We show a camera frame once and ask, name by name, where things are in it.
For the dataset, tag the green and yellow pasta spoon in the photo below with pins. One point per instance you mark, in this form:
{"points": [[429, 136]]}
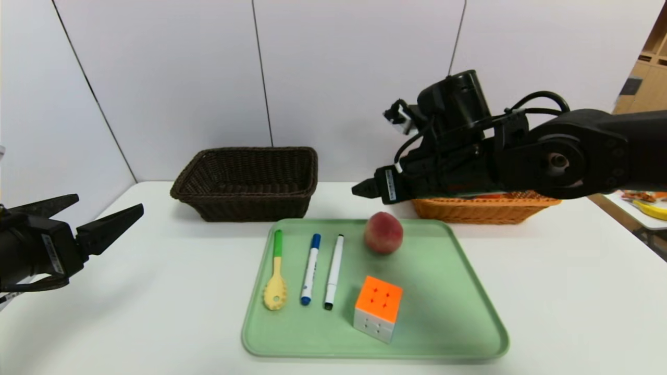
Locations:
{"points": [[275, 294]]}

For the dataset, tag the light green plastic tray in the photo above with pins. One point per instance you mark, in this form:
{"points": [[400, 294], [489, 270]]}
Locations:
{"points": [[323, 333]]}

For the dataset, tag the dark grey wall box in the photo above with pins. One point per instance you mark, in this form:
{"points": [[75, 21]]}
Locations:
{"points": [[630, 86]]}

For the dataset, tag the white side table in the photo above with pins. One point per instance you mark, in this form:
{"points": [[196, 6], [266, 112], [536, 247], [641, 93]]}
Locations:
{"points": [[625, 208]]}

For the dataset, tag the white marker with blue cap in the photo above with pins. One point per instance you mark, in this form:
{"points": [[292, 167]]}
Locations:
{"points": [[311, 268]]}

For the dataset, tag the dark brown wicker basket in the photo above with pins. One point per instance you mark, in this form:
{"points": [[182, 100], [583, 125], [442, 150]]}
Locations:
{"points": [[250, 208]]}

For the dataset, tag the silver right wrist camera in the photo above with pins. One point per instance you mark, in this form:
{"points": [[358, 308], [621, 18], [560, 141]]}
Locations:
{"points": [[398, 119]]}

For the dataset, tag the yellow banana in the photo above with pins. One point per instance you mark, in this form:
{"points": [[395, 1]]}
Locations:
{"points": [[654, 211]]}

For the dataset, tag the white marker with black cap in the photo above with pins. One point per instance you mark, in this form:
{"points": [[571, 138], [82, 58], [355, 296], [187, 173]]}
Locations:
{"points": [[334, 271]]}

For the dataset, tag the orange wicker basket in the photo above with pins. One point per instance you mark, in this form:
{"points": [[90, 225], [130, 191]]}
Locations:
{"points": [[469, 211]]}

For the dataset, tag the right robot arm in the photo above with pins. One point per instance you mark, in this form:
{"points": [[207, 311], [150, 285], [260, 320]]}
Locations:
{"points": [[599, 151]]}

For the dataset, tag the light wooden cabinet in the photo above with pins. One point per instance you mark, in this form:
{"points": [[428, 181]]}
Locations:
{"points": [[646, 78]]}

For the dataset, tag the red peach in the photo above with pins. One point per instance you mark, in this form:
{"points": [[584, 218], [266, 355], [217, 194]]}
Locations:
{"points": [[383, 233]]}

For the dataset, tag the orange snack packet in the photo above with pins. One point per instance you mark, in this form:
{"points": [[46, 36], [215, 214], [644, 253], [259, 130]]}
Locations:
{"points": [[646, 196]]}

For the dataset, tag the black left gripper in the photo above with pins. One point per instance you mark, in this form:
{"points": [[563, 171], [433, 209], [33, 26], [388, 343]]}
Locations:
{"points": [[56, 251]]}

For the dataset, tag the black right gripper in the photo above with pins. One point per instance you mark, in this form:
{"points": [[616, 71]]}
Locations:
{"points": [[390, 185]]}

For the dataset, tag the orange and white puzzle cube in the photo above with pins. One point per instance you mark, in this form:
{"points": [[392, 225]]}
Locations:
{"points": [[378, 299]]}

